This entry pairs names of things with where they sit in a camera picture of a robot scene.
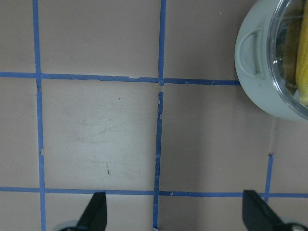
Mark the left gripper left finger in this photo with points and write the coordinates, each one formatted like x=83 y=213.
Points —
x=94 y=217

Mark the yellow corn cob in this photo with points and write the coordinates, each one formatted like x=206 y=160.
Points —
x=301 y=75

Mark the glass pot lid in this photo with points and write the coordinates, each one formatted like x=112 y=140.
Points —
x=282 y=47

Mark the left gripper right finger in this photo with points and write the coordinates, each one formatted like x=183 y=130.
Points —
x=258 y=216

